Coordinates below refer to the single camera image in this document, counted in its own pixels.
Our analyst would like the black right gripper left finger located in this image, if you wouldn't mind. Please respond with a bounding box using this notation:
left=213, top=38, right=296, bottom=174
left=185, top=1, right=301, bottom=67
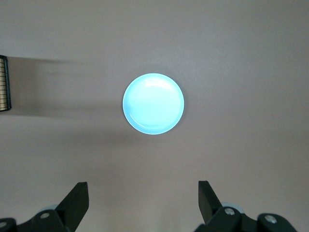
left=16, top=181, right=89, bottom=232

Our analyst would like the brown table cover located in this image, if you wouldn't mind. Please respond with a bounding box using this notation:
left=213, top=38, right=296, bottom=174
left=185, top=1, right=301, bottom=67
left=0, top=0, right=309, bottom=232

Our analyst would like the light blue round plate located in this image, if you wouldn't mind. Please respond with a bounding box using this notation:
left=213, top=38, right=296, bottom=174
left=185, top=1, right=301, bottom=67
left=122, top=73, right=185, bottom=135

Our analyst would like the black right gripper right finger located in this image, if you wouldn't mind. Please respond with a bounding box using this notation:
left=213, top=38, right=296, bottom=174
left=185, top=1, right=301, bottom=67
left=194, top=180, right=257, bottom=232

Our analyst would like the black wire basket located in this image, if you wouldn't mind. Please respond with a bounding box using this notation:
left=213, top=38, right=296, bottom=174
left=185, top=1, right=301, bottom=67
left=0, top=55, right=13, bottom=112

